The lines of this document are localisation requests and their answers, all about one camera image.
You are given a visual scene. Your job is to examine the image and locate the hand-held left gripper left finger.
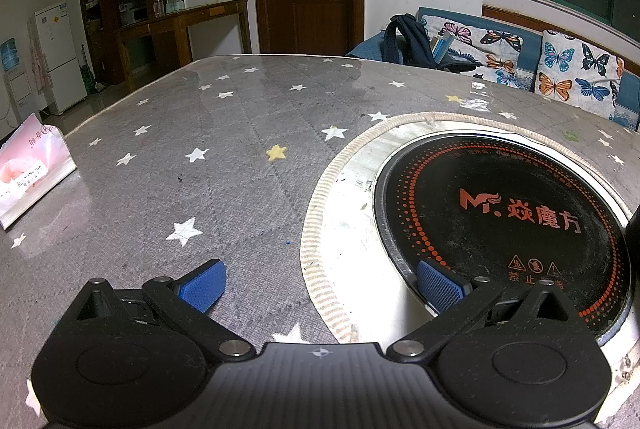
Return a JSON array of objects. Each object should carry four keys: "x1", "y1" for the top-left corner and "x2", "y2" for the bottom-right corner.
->
[{"x1": 59, "y1": 259, "x2": 256, "y2": 360}]

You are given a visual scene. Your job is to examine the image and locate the dark green bag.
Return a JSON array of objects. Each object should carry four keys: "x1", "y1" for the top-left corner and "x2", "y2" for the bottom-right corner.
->
[{"x1": 440, "y1": 52, "x2": 483, "y2": 74}]

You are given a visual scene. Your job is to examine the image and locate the round black induction cooktop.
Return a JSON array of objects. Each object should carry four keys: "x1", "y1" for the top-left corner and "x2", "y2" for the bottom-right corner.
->
[{"x1": 300, "y1": 112, "x2": 636, "y2": 345}]

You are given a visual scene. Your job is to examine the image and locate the grey star-print table cover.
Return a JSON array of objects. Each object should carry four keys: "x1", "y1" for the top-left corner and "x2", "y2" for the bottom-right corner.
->
[{"x1": 0, "y1": 53, "x2": 640, "y2": 429}]

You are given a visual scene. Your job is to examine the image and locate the pink tissue pack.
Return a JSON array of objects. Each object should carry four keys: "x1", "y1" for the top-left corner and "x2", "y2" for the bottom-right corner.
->
[{"x1": 0, "y1": 113, "x2": 78, "y2": 231}]

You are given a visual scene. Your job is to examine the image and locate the blue sofa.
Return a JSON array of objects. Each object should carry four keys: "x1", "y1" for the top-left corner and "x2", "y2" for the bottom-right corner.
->
[{"x1": 345, "y1": 6, "x2": 640, "y2": 132}]

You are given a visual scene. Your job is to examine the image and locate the green broom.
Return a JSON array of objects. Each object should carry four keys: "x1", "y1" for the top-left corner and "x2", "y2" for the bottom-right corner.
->
[{"x1": 77, "y1": 44, "x2": 96, "y2": 96}]

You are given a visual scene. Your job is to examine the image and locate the wooden side table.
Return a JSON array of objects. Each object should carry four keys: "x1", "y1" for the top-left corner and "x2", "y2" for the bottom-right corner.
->
[{"x1": 115, "y1": 0, "x2": 251, "y2": 92}]

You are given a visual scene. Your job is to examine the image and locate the long butterfly-print cushion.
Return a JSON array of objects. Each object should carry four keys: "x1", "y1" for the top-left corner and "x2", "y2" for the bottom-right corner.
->
[{"x1": 425, "y1": 16, "x2": 523, "y2": 90}]

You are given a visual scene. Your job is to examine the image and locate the dark blue backpack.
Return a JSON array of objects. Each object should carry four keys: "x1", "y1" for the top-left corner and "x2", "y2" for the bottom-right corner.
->
[{"x1": 382, "y1": 13, "x2": 441, "y2": 70}]

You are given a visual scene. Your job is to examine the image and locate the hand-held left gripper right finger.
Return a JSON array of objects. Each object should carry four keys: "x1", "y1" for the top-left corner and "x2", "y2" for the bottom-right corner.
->
[{"x1": 387, "y1": 259, "x2": 581, "y2": 360}]

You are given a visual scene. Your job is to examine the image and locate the square butterfly-print cushion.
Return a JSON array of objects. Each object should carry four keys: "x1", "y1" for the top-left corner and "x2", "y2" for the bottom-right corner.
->
[{"x1": 534, "y1": 29, "x2": 626, "y2": 122}]

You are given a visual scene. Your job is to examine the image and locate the white refrigerator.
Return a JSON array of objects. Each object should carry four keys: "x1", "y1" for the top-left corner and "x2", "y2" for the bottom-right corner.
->
[{"x1": 32, "y1": 0, "x2": 88, "y2": 115}]

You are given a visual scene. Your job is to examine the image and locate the pink hanging cloth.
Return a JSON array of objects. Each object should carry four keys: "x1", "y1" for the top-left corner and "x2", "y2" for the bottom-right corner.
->
[{"x1": 27, "y1": 16, "x2": 46, "y2": 90}]

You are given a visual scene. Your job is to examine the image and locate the stack of books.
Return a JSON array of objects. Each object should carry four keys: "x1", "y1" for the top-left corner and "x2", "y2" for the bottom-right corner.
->
[{"x1": 430, "y1": 32, "x2": 456, "y2": 60}]

